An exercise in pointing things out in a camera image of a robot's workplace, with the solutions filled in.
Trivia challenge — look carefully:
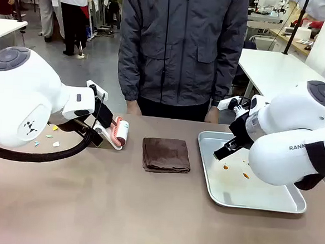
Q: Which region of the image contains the person's left hand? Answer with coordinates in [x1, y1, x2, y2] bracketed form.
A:
[204, 104, 221, 124]

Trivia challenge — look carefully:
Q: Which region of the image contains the large white side table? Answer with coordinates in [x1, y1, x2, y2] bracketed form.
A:
[234, 47, 325, 105]

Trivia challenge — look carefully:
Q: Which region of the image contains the wooden background desk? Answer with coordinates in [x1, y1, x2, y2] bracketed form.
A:
[267, 28, 313, 58]

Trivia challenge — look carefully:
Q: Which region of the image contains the black pole on large table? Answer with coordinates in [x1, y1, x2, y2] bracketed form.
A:
[282, 0, 312, 57]

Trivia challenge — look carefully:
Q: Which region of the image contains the black stool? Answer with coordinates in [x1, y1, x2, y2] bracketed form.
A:
[105, 0, 124, 31]

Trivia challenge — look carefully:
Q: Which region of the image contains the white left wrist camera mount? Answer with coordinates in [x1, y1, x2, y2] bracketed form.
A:
[85, 79, 110, 97]

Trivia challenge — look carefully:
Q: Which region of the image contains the person in grey trousers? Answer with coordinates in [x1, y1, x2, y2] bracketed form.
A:
[25, 0, 57, 43]

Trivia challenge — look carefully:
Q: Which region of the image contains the person in grey jacket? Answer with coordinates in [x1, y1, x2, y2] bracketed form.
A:
[114, 0, 250, 125]

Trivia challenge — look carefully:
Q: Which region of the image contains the black pole on small table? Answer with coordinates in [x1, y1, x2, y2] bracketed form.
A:
[12, 0, 26, 23]

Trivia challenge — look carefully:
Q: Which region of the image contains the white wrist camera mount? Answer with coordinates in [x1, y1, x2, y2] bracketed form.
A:
[216, 94, 251, 115]
[85, 79, 110, 97]

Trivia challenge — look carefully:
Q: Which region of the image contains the black right arm cable strap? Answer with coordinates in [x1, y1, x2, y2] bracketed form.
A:
[293, 138, 325, 193]

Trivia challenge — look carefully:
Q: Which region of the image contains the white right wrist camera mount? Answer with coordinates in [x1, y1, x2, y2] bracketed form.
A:
[216, 94, 251, 115]

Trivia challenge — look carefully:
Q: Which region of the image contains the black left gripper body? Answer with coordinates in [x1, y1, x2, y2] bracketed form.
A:
[93, 97, 116, 129]

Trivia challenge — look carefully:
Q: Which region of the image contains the small white side table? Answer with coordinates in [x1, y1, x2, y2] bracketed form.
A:
[0, 18, 29, 55]

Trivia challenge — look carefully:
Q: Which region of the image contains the person in white coat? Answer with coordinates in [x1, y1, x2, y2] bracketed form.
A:
[46, 0, 100, 58]

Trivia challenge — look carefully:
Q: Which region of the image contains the white folded roller stand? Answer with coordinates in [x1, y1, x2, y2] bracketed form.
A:
[91, 123, 125, 152]

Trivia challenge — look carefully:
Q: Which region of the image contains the black braided cable sleeve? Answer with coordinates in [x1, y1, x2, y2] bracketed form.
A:
[0, 85, 107, 168]

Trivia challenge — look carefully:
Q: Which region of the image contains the person's right hand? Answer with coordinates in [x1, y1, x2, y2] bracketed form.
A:
[126, 99, 143, 116]

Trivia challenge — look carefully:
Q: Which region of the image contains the silver metal tray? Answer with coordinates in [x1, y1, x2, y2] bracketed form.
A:
[193, 130, 313, 215]

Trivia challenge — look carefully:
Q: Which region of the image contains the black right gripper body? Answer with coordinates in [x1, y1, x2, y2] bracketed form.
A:
[226, 110, 258, 150]

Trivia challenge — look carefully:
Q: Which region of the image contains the pink handled lint roller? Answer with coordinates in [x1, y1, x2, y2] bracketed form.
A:
[109, 116, 131, 152]

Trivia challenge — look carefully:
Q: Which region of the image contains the brown cloth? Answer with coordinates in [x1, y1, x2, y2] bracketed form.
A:
[140, 136, 194, 175]

